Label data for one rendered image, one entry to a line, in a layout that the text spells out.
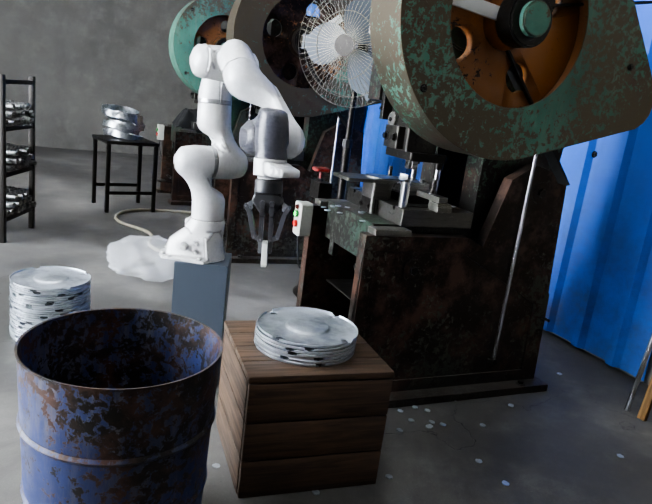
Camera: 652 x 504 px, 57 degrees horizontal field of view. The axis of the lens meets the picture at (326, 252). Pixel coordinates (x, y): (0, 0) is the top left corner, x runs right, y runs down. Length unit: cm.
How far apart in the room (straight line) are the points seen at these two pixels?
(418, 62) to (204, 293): 102
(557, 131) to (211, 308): 128
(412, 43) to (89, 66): 709
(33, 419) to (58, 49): 748
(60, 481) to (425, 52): 136
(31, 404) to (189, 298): 92
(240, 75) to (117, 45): 685
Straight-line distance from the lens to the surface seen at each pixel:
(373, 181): 218
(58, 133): 861
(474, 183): 230
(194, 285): 209
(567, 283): 327
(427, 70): 177
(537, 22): 192
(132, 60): 862
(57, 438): 129
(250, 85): 180
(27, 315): 252
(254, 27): 344
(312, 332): 168
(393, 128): 226
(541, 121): 204
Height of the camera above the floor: 104
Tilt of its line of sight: 14 degrees down
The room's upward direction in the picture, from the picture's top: 7 degrees clockwise
